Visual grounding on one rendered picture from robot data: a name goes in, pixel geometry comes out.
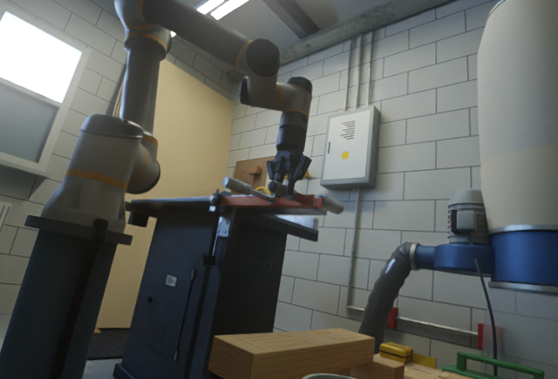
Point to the silver hinge plate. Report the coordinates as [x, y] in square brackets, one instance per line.
[224, 226]

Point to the grey bucket rim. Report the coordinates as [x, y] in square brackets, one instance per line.
[322, 376]

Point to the short grey roller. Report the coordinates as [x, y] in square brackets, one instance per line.
[333, 205]

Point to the black support strut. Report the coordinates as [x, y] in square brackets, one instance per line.
[210, 248]

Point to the yellow and black tool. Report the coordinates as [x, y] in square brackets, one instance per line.
[396, 351]

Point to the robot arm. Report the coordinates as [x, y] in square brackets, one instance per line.
[139, 87]

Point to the small ceiling light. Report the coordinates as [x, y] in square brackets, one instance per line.
[211, 2]

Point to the dark blue saw cabinet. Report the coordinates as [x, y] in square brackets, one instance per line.
[218, 292]

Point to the large wooden block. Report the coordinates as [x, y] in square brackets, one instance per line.
[287, 353]

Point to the black floor mat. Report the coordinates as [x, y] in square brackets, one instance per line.
[106, 344]

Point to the tan sheet panel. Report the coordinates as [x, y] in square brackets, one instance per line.
[192, 148]

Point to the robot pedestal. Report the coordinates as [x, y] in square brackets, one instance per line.
[52, 300]

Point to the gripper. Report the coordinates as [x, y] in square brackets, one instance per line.
[291, 141]

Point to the small wooden block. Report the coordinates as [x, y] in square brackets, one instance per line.
[377, 368]

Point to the yellow strip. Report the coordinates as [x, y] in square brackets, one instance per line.
[423, 358]

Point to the grey wall pipe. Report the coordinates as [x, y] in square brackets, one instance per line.
[354, 257]

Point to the grey wall conduit pipes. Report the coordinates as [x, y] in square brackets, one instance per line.
[361, 69]

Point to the grey electrical cabinet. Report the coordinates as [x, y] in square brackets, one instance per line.
[351, 148]

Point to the red folding outfeed support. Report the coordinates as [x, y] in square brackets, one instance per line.
[279, 203]

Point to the brown pegboard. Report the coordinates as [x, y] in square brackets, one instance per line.
[248, 170]

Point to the blue and cream dust collector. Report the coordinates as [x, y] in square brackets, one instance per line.
[519, 135]

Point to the long grey roller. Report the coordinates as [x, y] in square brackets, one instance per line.
[244, 187]

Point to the window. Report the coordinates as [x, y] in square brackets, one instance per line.
[30, 91]

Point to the red pipe clamp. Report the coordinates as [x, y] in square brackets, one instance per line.
[481, 335]
[393, 317]

